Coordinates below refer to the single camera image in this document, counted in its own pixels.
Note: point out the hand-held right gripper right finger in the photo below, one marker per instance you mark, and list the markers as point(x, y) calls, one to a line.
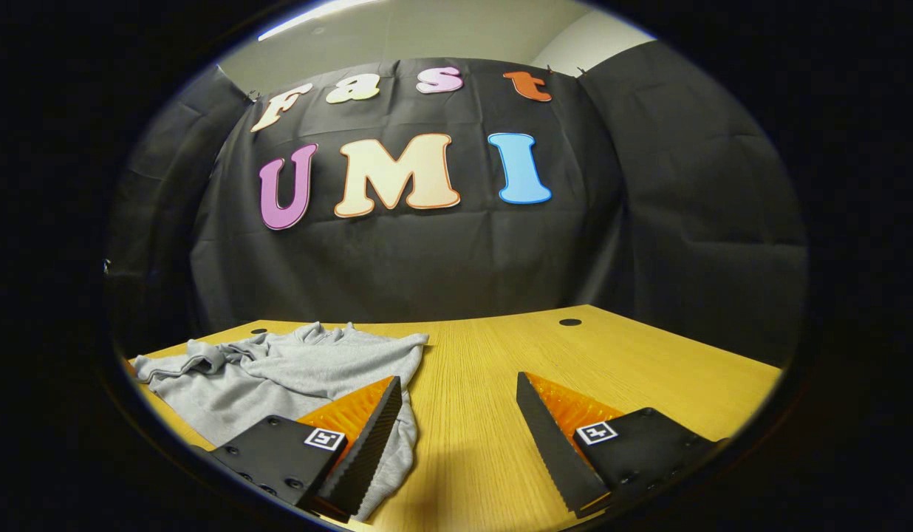
point(552, 451)

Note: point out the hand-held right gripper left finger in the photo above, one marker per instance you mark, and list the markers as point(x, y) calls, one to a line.
point(364, 451)

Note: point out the grey sweatshirt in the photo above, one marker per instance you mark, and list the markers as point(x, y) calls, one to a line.
point(279, 377)

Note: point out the black backdrop cloth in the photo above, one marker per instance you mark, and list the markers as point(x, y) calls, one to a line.
point(427, 266)

